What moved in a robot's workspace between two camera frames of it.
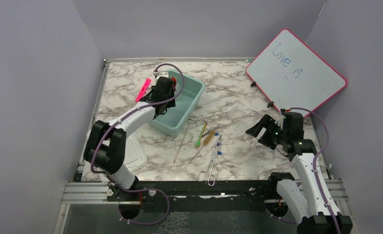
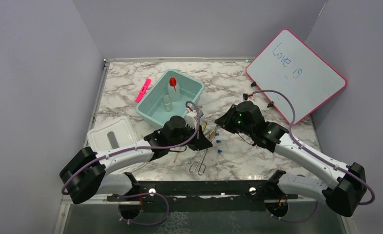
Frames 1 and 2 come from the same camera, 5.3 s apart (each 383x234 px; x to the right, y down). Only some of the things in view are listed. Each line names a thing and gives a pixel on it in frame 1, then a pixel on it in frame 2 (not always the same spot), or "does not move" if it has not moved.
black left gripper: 170,103 to 201,143
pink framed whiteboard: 292,74 does not move
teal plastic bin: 186,106 does not move
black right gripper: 266,121 to 225,121
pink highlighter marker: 146,84 does not move
